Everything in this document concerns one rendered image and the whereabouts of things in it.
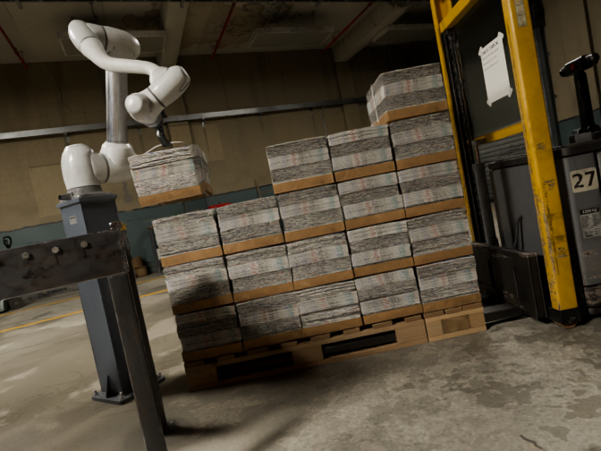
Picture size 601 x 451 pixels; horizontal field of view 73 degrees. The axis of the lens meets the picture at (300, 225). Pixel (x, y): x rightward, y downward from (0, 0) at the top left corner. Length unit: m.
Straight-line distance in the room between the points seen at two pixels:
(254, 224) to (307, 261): 0.30
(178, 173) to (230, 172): 6.88
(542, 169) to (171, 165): 1.62
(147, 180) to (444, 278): 1.46
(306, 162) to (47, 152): 7.26
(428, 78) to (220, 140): 7.12
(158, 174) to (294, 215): 0.64
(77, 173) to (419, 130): 1.64
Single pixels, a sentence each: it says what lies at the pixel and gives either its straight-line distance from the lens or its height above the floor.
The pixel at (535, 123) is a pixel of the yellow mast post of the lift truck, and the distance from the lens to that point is 2.04.
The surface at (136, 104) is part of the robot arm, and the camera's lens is 1.80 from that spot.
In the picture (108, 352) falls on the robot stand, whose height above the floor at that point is 0.24.
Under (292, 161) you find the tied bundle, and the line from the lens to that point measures 1.91.
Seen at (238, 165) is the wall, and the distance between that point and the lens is 8.87.
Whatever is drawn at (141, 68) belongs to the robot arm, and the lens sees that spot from 1.98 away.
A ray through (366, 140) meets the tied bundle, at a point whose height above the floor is 1.00.
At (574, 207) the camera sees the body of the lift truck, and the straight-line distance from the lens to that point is 2.16.
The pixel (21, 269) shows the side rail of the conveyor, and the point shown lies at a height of 0.74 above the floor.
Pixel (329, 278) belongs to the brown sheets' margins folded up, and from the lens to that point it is 1.93.
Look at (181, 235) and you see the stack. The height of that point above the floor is 0.73.
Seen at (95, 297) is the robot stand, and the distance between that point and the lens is 2.24.
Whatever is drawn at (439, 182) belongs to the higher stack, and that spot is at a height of 0.74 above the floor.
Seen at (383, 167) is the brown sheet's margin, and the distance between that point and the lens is 1.96.
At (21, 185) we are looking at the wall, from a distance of 8.80.
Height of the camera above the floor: 0.77
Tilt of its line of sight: 3 degrees down
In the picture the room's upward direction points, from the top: 11 degrees counter-clockwise
